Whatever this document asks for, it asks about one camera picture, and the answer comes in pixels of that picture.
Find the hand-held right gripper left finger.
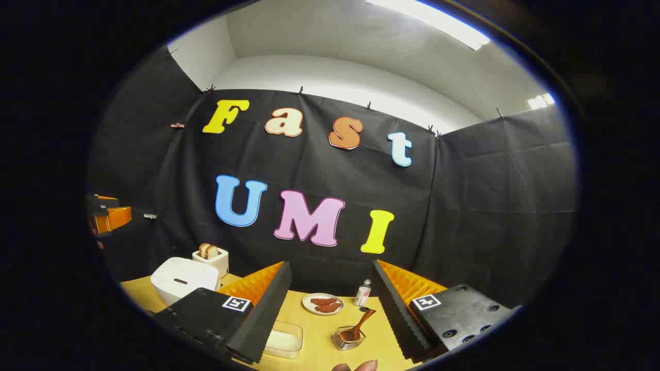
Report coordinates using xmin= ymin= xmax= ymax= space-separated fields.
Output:
xmin=147 ymin=260 xmax=293 ymax=366

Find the clear box of rice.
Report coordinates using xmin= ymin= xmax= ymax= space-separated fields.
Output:
xmin=263 ymin=321 xmax=304 ymax=359

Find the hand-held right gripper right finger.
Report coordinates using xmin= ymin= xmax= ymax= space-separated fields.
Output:
xmin=371 ymin=259 xmax=522 ymax=364

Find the white toaster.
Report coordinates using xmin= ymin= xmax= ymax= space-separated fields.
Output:
xmin=192 ymin=247 xmax=229 ymax=279

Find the metal wire chopstick holder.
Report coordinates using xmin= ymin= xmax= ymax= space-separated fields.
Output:
xmin=332 ymin=326 xmax=367 ymax=351

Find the white rice cooker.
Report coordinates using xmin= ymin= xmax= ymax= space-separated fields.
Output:
xmin=151 ymin=257 xmax=221 ymax=307

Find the white round plate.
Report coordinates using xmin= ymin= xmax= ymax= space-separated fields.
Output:
xmin=302 ymin=293 xmax=345 ymax=316

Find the brown wooden spoon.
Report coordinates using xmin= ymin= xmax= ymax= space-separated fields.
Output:
xmin=339 ymin=308 xmax=377 ymax=343

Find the small bottle with pink label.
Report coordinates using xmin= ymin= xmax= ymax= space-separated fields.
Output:
xmin=354 ymin=279 xmax=372 ymax=307

